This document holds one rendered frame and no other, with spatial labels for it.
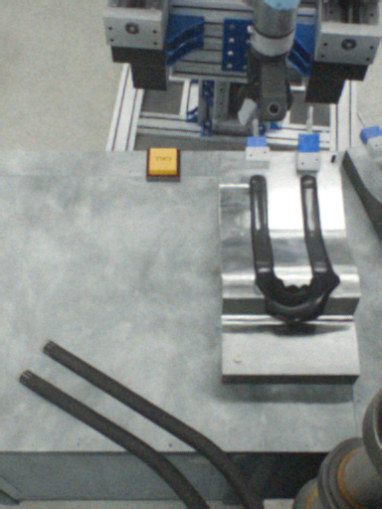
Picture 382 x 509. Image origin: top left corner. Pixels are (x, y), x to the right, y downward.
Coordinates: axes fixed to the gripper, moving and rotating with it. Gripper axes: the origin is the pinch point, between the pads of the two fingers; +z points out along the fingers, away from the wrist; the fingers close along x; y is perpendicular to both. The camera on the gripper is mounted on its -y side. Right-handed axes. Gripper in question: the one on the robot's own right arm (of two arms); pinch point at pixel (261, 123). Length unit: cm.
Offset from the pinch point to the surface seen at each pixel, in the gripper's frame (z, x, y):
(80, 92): 101, 59, 98
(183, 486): 11, 15, -69
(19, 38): 101, 87, 128
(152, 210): 20.9, 23.0, -7.6
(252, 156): 9.2, 1.2, -1.3
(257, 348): 14.9, 1.4, -42.8
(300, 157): 8.0, -9.0, -2.4
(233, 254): 9.5, 5.8, -25.2
